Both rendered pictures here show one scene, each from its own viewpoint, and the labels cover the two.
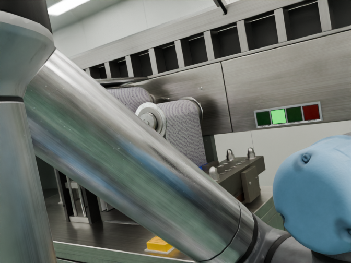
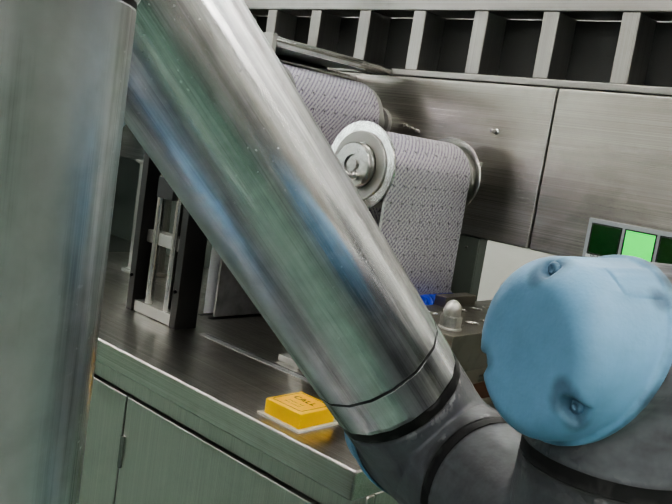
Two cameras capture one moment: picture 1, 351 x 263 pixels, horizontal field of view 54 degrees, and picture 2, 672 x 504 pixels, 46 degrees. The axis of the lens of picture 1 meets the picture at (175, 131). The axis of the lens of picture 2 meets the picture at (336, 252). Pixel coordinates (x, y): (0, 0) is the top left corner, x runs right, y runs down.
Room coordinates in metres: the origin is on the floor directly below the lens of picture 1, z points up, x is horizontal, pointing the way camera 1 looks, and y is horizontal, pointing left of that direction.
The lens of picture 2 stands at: (-0.09, -0.03, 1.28)
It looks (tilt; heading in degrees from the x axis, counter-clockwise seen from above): 8 degrees down; 6
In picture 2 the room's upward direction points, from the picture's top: 9 degrees clockwise
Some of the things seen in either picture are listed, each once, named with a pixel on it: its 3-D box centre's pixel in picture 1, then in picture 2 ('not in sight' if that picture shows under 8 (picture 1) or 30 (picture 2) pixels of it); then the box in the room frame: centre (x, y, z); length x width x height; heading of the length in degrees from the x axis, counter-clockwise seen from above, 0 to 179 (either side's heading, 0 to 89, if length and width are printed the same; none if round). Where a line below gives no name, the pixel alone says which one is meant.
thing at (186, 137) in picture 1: (187, 146); (420, 241); (1.31, -0.03, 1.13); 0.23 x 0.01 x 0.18; 144
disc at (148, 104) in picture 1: (150, 122); (360, 165); (1.25, 0.09, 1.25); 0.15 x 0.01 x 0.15; 54
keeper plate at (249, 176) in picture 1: (251, 183); not in sight; (1.24, -0.24, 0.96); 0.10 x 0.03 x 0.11; 144
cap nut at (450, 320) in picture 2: (213, 173); (451, 314); (1.12, -0.10, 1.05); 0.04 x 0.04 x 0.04
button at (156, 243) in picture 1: (163, 242); (299, 410); (0.97, 0.09, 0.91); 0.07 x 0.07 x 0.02; 54
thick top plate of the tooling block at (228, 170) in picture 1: (225, 176); (477, 331); (1.28, -0.16, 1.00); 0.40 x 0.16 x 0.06; 144
